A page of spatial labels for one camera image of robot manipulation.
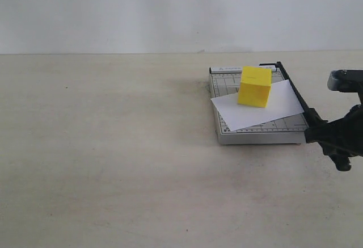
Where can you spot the yellow cube block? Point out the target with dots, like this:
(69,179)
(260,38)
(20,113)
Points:
(255,86)

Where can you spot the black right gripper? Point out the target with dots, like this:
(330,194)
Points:
(343,134)

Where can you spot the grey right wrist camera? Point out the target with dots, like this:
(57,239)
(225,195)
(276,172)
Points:
(345,81)

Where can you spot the white paper sheet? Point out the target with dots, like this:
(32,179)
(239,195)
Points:
(282,102)

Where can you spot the grey paper cutter base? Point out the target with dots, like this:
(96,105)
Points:
(287,130)

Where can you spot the black cutter blade handle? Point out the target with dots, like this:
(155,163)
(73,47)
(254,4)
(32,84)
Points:
(340,159)

